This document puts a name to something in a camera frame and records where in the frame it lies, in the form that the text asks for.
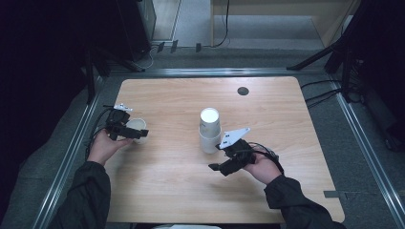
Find black hanging cable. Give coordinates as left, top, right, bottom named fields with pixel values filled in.
left=211, top=0, right=231, bottom=49

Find black floor cables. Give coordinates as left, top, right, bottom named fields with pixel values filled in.
left=300, top=79, right=344, bottom=110

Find white floral paper cup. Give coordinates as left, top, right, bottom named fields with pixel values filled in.
left=126, top=117, right=148, bottom=144

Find person's left hand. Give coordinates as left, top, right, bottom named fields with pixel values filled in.
left=87, top=128, right=135, bottom=167

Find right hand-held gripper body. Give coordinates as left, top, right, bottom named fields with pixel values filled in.
left=218, top=127, right=257, bottom=172

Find white floor cable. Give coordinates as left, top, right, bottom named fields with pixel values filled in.
left=135, top=44, right=160, bottom=70

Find light wooden furniture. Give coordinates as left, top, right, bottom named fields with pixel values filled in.
left=209, top=0, right=361, bottom=49

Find person's right hand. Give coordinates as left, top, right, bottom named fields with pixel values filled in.
left=243, top=154, right=283, bottom=185

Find black cabinet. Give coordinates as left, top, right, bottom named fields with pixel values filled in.
left=116, top=0, right=157, bottom=62

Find black metal stand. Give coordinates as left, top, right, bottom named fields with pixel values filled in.
left=83, top=47, right=146, bottom=105

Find black tripod stand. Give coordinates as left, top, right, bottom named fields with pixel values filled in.
left=286, top=0, right=405, bottom=104

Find stack of floral paper cups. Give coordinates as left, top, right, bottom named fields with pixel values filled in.
left=198, top=107, right=223, bottom=155

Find metal floor rail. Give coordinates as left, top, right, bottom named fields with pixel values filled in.
left=329, top=79, right=405, bottom=229
left=32, top=75, right=107, bottom=229
left=108, top=67, right=327, bottom=77

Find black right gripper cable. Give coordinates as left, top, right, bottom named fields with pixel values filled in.
left=249, top=141, right=286, bottom=176

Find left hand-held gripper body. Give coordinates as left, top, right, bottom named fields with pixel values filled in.
left=105, top=103, right=134, bottom=141

